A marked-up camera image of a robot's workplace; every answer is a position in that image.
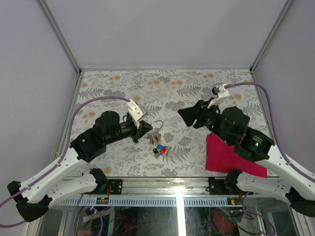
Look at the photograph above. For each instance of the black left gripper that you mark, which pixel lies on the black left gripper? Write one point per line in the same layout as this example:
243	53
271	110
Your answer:
144	128

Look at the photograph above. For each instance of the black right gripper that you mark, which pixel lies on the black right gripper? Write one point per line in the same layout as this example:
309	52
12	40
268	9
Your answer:
198	111

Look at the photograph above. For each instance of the large metal keyring with clips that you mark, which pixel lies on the large metal keyring with clips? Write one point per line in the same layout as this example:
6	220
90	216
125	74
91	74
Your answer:
154	135

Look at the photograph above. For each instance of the red tagged key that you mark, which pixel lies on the red tagged key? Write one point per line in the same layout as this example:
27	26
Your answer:
158	153

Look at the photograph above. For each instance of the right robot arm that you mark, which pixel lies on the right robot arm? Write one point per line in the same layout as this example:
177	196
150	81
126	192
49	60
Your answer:
296	186

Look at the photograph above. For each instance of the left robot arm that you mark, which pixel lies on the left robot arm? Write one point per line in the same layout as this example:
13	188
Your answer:
34	197

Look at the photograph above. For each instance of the floral patterned table mat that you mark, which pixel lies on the floral patterned table mat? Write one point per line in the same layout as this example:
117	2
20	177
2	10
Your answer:
162	93

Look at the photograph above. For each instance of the red folded cloth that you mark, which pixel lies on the red folded cloth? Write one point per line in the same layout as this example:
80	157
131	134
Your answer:
221	158

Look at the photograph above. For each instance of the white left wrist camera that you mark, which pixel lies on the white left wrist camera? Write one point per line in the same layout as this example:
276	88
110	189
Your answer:
136	111

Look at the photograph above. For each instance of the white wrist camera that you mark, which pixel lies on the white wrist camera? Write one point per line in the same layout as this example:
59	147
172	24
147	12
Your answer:
136	111
220	93

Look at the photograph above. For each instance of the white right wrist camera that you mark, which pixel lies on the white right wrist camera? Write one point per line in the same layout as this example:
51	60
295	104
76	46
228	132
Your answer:
220	93

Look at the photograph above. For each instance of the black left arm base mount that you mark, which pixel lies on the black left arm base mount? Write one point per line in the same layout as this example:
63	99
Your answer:
108	185

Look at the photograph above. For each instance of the aluminium enclosure frame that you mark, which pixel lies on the aluminium enclosure frame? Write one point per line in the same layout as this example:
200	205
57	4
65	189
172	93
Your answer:
140	39

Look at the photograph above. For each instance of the grey slotted cable duct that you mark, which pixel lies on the grey slotted cable duct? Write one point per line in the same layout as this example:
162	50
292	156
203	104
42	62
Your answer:
118	201

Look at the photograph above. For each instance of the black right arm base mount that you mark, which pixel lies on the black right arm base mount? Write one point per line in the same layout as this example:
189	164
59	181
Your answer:
226	185

